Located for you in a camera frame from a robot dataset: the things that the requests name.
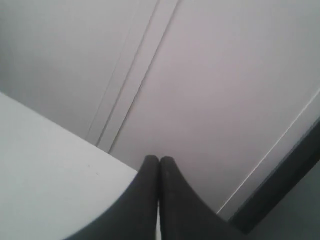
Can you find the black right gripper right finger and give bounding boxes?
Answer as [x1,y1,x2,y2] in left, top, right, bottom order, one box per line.
[158,156,246,240]

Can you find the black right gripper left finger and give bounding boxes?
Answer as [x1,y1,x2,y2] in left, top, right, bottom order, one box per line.
[68,155,160,240]

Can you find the white cabinet doors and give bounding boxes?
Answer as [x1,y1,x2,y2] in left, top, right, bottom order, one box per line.
[0,0,320,219]

